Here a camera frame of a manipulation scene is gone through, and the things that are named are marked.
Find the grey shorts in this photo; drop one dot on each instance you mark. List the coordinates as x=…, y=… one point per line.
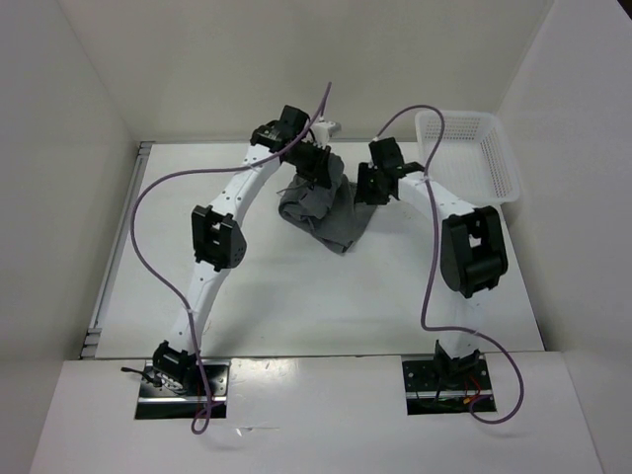
x=331, y=216

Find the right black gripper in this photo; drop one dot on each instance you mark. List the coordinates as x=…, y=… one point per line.
x=362, y=193

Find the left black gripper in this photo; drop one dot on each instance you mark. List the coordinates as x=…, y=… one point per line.
x=319, y=173

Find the white perforated plastic basket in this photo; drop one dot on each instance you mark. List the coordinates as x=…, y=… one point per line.
x=471, y=155

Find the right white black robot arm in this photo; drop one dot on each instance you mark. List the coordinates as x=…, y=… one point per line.
x=468, y=253

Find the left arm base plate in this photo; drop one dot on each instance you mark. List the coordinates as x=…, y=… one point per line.
x=161, y=403

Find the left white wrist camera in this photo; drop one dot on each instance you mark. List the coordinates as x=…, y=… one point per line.
x=324, y=131

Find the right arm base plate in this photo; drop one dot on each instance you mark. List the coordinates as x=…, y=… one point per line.
x=426, y=394

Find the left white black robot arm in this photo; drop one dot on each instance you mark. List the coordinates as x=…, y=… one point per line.
x=219, y=245

